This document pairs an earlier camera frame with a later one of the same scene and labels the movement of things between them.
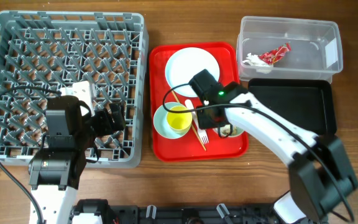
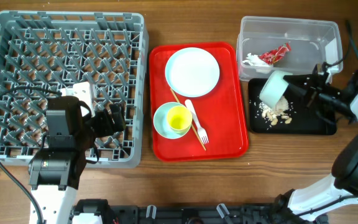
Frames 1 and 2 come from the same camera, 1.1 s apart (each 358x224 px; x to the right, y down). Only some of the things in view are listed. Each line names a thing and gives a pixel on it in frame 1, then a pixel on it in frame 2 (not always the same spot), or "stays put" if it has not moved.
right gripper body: [205, 121] -> [325, 94]
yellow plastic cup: [179, 122] stays put
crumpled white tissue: [254, 60] stays put
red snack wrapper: [273, 56] stays put
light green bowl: [225, 130] -> [273, 87]
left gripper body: [100, 124] stays put
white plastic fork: [201, 132] stays put
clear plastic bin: [276, 48] stays put
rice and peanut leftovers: [225, 129] -> [277, 112]
